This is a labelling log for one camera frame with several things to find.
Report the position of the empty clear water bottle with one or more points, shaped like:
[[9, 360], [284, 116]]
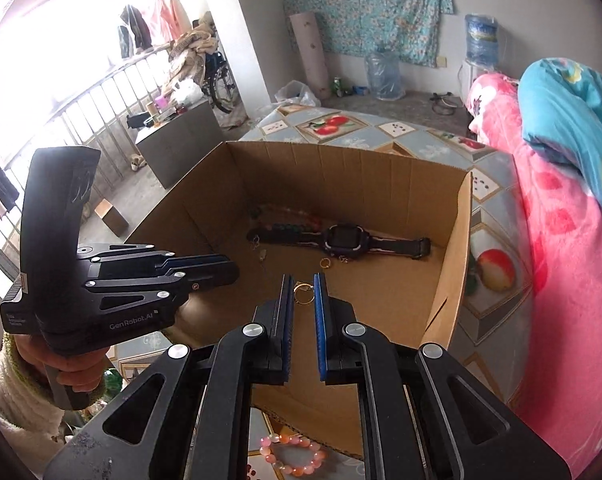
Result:
[[385, 77]]

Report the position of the wheelchair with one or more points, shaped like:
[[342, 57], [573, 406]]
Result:
[[221, 85]]

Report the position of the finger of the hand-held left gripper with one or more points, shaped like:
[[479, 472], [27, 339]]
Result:
[[206, 260], [216, 276]]

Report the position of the grey cabinet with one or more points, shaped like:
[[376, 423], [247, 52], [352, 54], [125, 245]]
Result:
[[181, 145]]

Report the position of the clear plastic bag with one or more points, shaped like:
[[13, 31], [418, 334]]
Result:
[[296, 92]]

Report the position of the fruit print tablecloth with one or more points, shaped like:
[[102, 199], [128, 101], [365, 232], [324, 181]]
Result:
[[431, 135]]

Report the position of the pink floral blanket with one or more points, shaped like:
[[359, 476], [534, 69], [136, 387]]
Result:
[[571, 260]]

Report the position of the pink hanging garment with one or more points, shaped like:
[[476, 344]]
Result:
[[168, 15]]

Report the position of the rolled pale mat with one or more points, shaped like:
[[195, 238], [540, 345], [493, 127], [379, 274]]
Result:
[[311, 55]]

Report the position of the teal floral wall cloth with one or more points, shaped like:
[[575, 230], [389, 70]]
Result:
[[366, 5]]

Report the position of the pile of beige clothes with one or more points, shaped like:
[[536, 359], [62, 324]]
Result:
[[191, 45]]

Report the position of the person's left hand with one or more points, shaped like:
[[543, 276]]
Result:
[[78, 372]]

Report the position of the small brown box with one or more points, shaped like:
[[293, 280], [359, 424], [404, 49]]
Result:
[[112, 217]]

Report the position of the green can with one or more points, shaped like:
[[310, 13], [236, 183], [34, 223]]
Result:
[[337, 86]]

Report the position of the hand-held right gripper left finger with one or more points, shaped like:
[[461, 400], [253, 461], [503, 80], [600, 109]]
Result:
[[285, 330]]

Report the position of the blue floral quilt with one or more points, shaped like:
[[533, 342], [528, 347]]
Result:
[[571, 110]]

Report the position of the metal balcony railing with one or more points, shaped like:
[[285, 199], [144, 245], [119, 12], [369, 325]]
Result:
[[81, 105]]

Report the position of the black bag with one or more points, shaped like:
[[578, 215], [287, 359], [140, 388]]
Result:
[[140, 121]]

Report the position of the dark hanging jacket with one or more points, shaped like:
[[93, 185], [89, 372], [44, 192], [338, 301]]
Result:
[[133, 27]]

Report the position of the blue water cooler bottle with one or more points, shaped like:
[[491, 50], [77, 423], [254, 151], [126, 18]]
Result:
[[481, 37]]

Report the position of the white water dispenser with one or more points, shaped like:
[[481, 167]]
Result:
[[468, 80]]

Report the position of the cluster of small bottles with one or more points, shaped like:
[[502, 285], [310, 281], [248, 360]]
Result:
[[166, 110]]

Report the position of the white plastic bag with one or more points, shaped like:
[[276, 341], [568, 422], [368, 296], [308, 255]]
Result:
[[187, 92]]

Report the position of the beige slippers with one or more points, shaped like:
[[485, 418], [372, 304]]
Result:
[[138, 163]]

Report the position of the torn brown cardboard box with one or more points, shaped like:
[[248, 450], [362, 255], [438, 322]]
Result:
[[371, 200]]

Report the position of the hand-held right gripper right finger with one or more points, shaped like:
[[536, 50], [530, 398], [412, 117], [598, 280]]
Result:
[[321, 330]]

